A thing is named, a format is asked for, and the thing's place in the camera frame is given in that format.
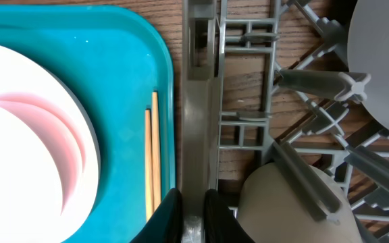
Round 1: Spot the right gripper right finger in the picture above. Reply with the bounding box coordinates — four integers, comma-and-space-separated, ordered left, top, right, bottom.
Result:
203, 189, 255, 243

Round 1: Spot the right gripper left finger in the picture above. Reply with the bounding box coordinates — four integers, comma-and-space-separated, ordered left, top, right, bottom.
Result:
131, 188, 183, 243

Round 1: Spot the wooden chopstick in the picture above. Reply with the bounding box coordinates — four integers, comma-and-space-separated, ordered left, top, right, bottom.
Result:
145, 109, 154, 221
151, 91, 161, 209

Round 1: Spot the cream cup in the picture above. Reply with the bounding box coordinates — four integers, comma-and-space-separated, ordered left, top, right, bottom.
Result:
237, 163, 362, 243

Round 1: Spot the grey dish rack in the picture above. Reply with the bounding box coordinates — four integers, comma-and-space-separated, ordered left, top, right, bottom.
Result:
177, 0, 389, 242

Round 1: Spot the grey bowl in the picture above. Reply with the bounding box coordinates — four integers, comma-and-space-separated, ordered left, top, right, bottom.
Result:
347, 0, 389, 129

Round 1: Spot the small pink plate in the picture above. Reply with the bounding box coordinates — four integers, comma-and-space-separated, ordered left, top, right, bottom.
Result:
0, 92, 83, 242

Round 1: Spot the large pink plate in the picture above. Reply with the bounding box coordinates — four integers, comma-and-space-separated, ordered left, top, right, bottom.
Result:
0, 45, 101, 242

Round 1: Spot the teal serving tray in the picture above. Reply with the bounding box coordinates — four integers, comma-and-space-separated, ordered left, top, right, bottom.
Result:
0, 5, 176, 242

